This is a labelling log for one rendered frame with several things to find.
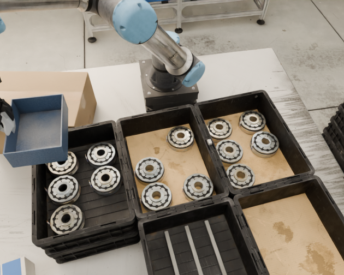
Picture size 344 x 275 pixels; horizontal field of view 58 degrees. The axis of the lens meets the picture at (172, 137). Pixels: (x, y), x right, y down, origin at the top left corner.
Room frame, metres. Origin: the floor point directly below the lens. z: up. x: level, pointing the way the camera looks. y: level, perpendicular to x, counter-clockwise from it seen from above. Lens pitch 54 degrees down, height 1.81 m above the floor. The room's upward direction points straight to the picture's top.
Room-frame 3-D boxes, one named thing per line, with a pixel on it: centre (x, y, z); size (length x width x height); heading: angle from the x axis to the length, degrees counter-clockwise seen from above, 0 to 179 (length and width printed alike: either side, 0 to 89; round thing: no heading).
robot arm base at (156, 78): (1.08, 0.03, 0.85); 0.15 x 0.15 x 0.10
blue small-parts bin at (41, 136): (0.55, 0.39, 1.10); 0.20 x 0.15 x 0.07; 11
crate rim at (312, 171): (0.65, -0.28, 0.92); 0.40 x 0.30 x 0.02; 15
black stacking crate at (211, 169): (0.57, 0.01, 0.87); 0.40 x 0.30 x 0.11; 15
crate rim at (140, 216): (0.57, 0.01, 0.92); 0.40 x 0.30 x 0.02; 15
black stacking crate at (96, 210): (0.49, 0.30, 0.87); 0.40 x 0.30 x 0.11; 15
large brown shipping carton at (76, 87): (0.87, 0.57, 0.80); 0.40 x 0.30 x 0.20; 89
